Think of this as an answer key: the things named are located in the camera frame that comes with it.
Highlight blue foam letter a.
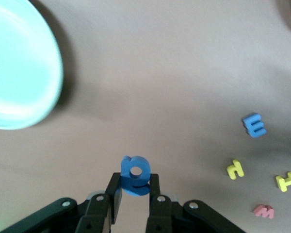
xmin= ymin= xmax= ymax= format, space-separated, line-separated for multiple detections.
xmin=120 ymin=155 xmax=152 ymax=197

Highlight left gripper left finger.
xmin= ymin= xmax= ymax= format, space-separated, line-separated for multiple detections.
xmin=0 ymin=171 xmax=124 ymax=233

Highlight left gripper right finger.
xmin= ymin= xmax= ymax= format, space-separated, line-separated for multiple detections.
xmin=145 ymin=173 xmax=247 ymax=233

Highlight yellow foam lowercase h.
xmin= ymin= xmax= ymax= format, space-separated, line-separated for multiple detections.
xmin=226 ymin=159 xmax=245 ymax=181

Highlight green plate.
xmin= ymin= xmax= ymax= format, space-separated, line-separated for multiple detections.
xmin=0 ymin=0 xmax=65 ymax=131

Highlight brown table mat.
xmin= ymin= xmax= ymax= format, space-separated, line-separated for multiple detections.
xmin=0 ymin=0 xmax=291 ymax=233

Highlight blue foam letter m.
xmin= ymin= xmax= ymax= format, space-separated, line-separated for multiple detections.
xmin=241 ymin=113 xmax=267 ymax=139

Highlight yellow foam uppercase H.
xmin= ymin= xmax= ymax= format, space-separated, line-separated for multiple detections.
xmin=275 ymin=171 xmax=291 ymax=193

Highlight red foam lowercase w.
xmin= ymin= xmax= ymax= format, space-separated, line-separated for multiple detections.
xmin=253 ymin=204 xmax=275 ymax=219

